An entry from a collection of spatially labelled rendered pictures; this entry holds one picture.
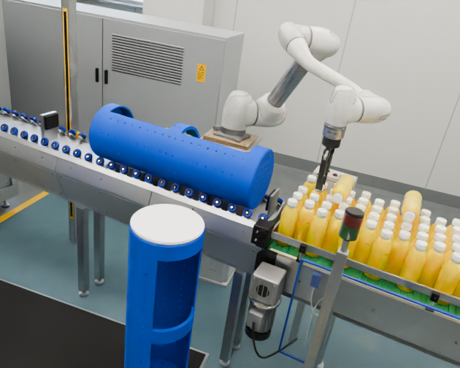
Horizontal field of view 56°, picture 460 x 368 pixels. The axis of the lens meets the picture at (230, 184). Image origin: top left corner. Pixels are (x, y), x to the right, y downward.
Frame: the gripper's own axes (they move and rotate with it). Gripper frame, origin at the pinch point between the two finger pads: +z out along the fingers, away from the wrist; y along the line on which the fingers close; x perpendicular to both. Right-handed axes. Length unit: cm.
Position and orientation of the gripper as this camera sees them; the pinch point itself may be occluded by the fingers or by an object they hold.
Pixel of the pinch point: (321, 180)
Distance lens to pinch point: 193.4
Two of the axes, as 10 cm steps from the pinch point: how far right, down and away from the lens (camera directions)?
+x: 8.9, 3.0, -3.3
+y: -4.3, 3.5, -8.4
